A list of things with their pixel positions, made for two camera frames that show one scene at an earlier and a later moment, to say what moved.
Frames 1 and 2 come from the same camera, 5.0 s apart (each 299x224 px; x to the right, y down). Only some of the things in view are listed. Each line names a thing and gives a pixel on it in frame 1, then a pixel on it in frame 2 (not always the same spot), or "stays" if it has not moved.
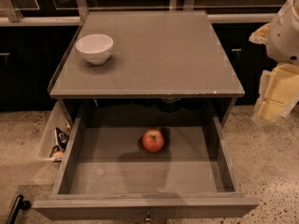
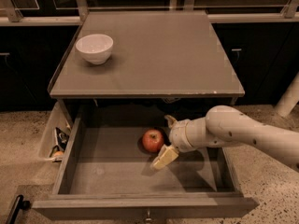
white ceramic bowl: [95, 49] stays
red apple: [153, 141] stays
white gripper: [284, 35] → [177, 135]
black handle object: [18, 204] stays
